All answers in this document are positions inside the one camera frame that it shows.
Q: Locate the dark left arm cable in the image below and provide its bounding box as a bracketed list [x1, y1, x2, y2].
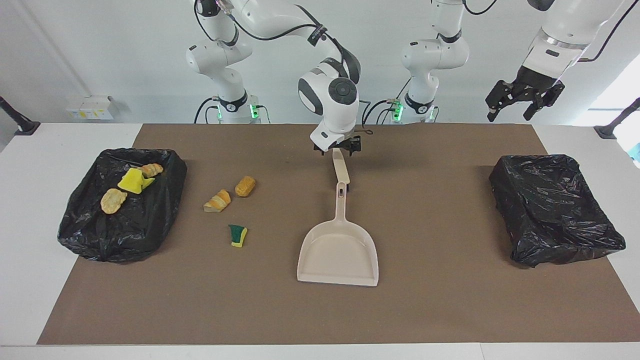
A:
[462, 0, 630, 63]

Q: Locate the dark right arm cable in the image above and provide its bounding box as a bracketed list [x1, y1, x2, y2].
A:
[194, 0, 374, 136]

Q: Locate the brown table mat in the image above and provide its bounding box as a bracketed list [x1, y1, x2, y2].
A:
[37, 123, 640, 345]

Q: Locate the black bag lined bin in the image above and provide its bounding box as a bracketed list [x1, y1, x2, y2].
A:
[57, 147, 188, 263]
[489, 154, 627, 268]

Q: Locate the white wall socket box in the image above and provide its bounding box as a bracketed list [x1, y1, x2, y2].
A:
[66, 95, 115, 121]

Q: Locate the green yellow sponge piece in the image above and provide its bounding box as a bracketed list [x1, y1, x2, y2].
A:
[228, 224, 248, 248]

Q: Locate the beige toy cookie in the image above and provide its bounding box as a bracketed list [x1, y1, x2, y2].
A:
[100, 188, 128, 215]

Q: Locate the dark arm cable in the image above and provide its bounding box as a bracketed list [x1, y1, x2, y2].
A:
[194, 0, 374, 136]
[462, 0, 630, 63]

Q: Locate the beige hand brush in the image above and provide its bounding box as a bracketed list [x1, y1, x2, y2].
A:
[332, 148, 352, 194]

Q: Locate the black camera stand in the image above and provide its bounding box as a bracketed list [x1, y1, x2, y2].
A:
[594, 97, 640, 140]
[0, 96, 41, 136]

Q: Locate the brown toy bread roll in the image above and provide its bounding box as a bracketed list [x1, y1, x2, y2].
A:
[235, 176, 257, 198]

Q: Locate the large yellow sponge piece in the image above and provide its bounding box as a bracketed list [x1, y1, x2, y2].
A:
[117, 168, 148, 195]

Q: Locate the orange striped toy croissant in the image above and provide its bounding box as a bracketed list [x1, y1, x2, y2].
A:
[203, 189, 232, 213]

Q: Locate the black left base cable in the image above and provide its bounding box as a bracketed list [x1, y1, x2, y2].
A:
[361, 99, 407, 126]

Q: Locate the beige plastic dustpan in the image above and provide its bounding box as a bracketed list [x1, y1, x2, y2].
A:
[297, 181, 380, 287]

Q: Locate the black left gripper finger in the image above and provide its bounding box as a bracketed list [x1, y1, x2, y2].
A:
[523, 85, 566, 122]
[486, 80, 518, 122]

